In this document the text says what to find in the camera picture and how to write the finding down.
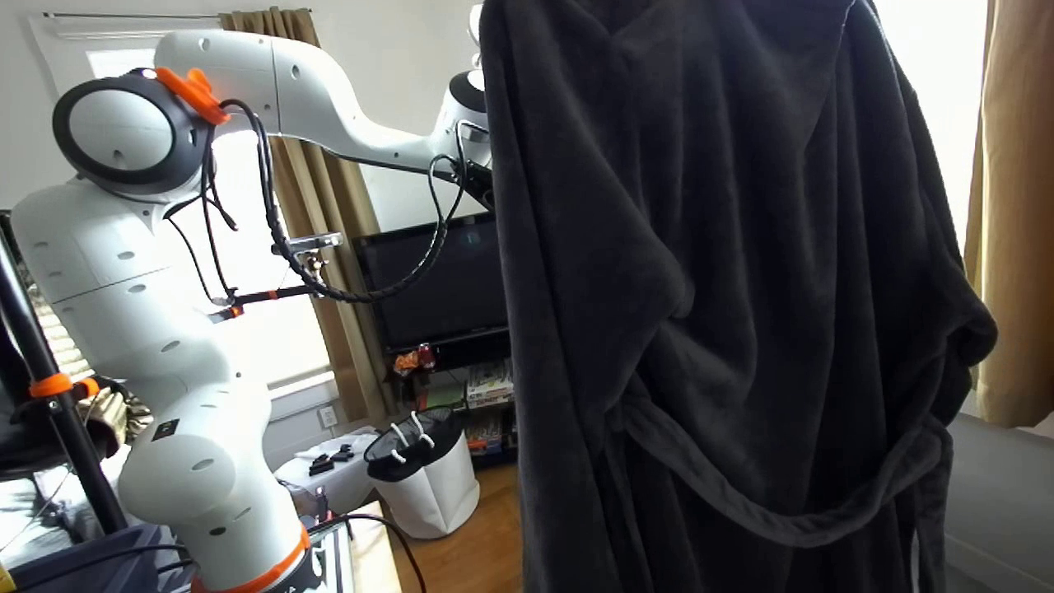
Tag black flat television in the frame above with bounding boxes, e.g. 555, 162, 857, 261
358, 211, 515, 356

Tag colourful stacked boxes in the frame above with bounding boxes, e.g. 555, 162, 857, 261
417, 365, 518, 465

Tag small orange figurine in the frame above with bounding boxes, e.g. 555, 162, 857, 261
393, 339, 437, 384

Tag brown window curtain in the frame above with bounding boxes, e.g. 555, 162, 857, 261
219, 8, 398, 429

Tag white basket with black rim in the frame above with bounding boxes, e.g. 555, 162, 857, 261
358, 413, 486, 540

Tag dark plush bathrobe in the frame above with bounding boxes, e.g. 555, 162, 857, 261
477, 0, 1002, 593

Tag black rod with red ends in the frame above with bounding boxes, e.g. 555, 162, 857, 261
221, 282, 331, 324

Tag black game controller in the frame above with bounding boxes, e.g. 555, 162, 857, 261
307, 441, 364, 478

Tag tan window curtain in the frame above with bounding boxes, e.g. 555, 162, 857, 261
962, 0, 1054, 431

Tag grey upholstered sofa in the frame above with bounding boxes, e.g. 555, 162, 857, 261
938, 409, 1054, 593

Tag small camera on tripod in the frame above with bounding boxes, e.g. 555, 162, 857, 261
293, 232, 346, 264

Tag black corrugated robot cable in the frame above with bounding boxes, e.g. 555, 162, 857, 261
163, 95, 498, 324

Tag thin black floor cable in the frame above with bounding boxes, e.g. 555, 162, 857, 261
327, 508, 427, 593

